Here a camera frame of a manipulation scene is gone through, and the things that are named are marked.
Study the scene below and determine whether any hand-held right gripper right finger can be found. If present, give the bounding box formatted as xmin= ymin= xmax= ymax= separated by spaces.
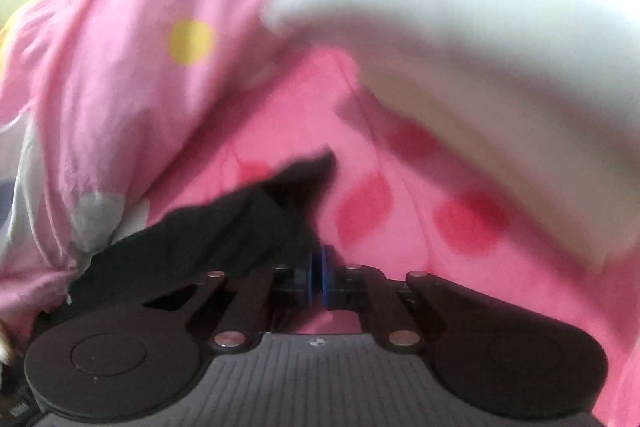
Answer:
xmin=320 ymin=244 xmax=493 ymax=354

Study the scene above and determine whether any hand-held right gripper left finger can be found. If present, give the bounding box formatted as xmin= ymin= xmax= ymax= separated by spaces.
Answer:
xmin=142 ymin=251 xmax=317 ymax=354

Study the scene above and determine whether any black printed t-shirt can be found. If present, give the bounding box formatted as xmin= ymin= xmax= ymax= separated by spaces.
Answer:
xmin=65 ymin=149 xmax=338 ymax=308

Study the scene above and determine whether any pink fleece leaf-print blanket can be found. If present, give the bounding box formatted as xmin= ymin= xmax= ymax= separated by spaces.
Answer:
xmin=135 ymin=52 xmax=640 ymax=427

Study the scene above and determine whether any pink floral duvet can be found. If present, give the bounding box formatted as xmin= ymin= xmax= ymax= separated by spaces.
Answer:
xmin=0 ymin=0 xmax=401 ymax=308

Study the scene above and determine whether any pale pink folded garment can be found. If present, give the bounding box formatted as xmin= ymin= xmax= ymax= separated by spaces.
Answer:
xmin=262 ymin=0 xmax=640 ymax=278

